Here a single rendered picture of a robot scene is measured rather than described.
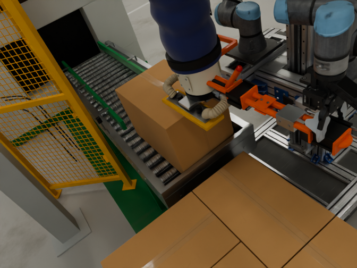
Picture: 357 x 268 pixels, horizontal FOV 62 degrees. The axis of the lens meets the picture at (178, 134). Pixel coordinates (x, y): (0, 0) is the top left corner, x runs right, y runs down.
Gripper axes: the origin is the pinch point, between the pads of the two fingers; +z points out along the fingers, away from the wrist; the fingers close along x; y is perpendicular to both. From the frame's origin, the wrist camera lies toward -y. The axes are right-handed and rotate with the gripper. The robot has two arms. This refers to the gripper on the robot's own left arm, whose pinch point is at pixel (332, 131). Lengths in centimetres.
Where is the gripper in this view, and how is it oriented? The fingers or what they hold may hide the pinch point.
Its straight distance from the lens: 94.5
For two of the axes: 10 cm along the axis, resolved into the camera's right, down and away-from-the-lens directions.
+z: 2.7, 7.1, 6.5
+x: -7.7, 5.6, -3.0
